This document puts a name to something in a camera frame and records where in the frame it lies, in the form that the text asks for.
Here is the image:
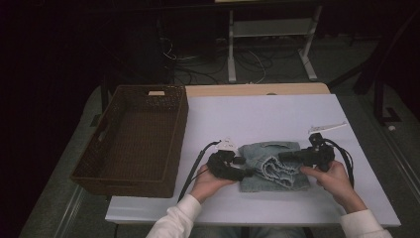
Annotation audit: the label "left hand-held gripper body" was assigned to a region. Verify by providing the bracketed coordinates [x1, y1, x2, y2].
[207, 137, 248, 182]

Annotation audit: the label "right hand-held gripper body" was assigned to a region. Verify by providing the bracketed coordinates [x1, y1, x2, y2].
[298, 121, 349, 173]

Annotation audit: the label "light blue denim pants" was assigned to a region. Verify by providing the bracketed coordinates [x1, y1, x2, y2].
[238, 141, 311, 193]

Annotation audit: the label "brown wicker basket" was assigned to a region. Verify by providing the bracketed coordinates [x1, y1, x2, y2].
[68, 83, 190, 199]

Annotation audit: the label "person's left hand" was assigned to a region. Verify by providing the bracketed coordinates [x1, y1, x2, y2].
[190, 164, 236, 203]

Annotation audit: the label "person's right hand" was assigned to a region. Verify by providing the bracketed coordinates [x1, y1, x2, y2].
[299, 160, 368, 215]

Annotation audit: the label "wooden table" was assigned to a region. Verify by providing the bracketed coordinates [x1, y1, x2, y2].
[184, 82, 331, 98]

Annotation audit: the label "black stand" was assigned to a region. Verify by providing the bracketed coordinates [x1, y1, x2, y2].
[330, 9, 420, 125]

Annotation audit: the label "white metal stand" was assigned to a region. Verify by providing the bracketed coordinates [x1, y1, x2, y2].
[227, 4, 324, 83]

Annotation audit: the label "black stand leg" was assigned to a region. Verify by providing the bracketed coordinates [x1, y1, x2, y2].
[99, 73, 110, 113]

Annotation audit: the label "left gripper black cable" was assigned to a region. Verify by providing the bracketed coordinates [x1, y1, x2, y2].
[177, 140, 222, 203]

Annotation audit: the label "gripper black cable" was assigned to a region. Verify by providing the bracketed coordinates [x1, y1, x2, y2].
[177, 140, 222, 203]
[325, 138, 356, 189]

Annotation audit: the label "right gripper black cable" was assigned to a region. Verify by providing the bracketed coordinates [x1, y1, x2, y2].
[325, 138, 356, 189]

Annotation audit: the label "metal floor rail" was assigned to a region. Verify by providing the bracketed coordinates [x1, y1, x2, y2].
[53, 184, 87, 238]
[372, 122, 420, 206]

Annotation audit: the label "white floor cable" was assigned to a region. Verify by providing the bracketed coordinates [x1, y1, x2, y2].
[247, 49, 267, 84]

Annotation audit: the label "tangle of black cables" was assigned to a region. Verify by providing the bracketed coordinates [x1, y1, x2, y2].
[157, 36, 275, 85]

